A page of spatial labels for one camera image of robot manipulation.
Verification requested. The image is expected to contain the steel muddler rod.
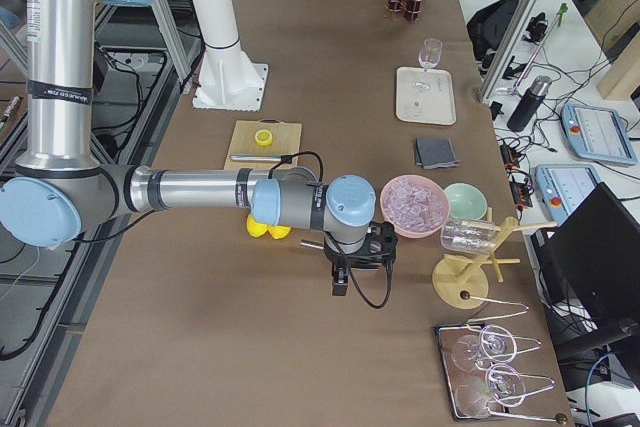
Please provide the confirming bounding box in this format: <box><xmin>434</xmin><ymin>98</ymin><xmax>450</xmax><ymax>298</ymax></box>
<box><xmin>228</xmin><ymin>154</ymin><xmax>282</xmax><ymax>163</ymax></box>

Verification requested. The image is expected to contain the clear wine glass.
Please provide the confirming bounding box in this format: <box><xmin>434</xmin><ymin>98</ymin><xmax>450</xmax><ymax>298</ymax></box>
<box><xmin>418</xmin><ymin>38</ymin><xmax>443</xmax><ymax>71</ymax></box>

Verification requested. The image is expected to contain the green ceramic bowl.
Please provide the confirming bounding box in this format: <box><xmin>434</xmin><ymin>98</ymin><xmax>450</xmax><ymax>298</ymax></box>
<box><xmin>444</xmin><ymin>183</ymin><xmax>488</xmax><ymax>220</ymax></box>

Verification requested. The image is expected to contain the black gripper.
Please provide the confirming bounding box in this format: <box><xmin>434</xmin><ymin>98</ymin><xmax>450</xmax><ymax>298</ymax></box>
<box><xmin>323</xmin><ymin>221</ymin><xmax>398</xmax><ymax>297</ymax></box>

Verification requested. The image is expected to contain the aluminium frame post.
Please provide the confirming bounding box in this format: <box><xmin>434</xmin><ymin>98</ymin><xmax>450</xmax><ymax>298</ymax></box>
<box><xmin>478</xmin><ymin>0</ymin><xmax>538</xmax><ymax>105</ymax></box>

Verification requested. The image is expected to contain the wooden cup tree stand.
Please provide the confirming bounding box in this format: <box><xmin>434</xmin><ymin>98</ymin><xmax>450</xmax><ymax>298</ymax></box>
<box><xmin>432</xmin><ymin>217</ymin><xmax>557</xmax><ymax>309</ymax></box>

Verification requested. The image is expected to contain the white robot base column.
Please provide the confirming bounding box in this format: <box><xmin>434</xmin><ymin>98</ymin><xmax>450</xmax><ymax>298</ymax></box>
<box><xmin>192</xmin><ymin>0</ymin><xmax>268</xmax><ymax>112</ymax></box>

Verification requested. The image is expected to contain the clear glass mug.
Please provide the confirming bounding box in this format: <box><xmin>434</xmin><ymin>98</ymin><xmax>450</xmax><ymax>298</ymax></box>
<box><xmin>440</xmin><ymin>218</ymin><xmax>499</xmax><ymax>254</ymax></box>

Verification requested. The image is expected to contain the dark insulated flask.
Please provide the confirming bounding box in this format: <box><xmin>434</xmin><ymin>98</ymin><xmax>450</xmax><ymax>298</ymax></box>
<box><xmin>507</xmin><ymin>75</ymin><xmax>552</xmax><ymax>132</ymax></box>

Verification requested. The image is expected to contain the pink bowl of ice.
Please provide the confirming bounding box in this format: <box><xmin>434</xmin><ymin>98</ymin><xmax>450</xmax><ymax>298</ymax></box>
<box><xmin>379</xmin><ymin>175</ymin><xmax>450</xmax><ymax>238</ymax></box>

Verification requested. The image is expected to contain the bamboo cutting board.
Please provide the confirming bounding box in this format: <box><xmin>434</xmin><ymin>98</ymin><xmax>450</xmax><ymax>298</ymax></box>
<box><xmin>224</xmin><ymin>120</ymin><xmax>302</xmax><ymax>170</ymax></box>

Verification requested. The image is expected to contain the white rabbit tray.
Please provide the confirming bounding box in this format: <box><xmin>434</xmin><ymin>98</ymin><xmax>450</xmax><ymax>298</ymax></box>
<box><xmin>395</xmin><ymin>67</ymin><xmax>456</xmax><ymax>126</ymax></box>

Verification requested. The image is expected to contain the black tray with glasses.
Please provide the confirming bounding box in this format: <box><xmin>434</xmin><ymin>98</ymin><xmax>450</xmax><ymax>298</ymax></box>
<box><xmin>435</xmin><ymin>323</ymin><xmax>568</xmax><ymax>425</ymax></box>

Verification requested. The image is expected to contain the grey folded cloth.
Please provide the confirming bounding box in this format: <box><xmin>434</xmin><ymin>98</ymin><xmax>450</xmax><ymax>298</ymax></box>
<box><xmin>414</xmin><ymin>137</ymin><xmax>459</xmax><ymax>169</ymax></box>

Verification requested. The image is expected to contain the black monitor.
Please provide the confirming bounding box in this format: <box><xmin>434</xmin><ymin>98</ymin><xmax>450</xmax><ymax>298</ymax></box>
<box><xmin>544</xmin><ymin>183</ymin><xmax>639</xmax><ymax>374</ymax></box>

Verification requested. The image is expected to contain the blue teach pendant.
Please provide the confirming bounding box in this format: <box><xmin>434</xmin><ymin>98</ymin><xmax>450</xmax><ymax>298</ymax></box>
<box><xmin>534</xmin><ymin>163</ymin><xmax>601</xmax><ymax>225</ymax></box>
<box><xmin>561</xmin><ymin>104</ymin><xmax>638</xmax><ymax>166</ymax></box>

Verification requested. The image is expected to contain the lemon half slice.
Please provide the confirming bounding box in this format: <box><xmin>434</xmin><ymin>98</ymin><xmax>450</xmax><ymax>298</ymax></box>
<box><xmin>254</xmin><ymin>129</ymin><xmax>274</xmax><ymax>147</ymax></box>

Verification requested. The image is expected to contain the whole yellow lemon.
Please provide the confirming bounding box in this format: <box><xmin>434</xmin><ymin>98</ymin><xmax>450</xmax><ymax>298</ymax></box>
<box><xmin>268</xmin><ymin>226</ymin><xmax>292</xmax><ymax>240</ymax></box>
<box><xmin>246</xmin><ymin>214</ymin><xmax>269</xmax><ymax>238</ymax></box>

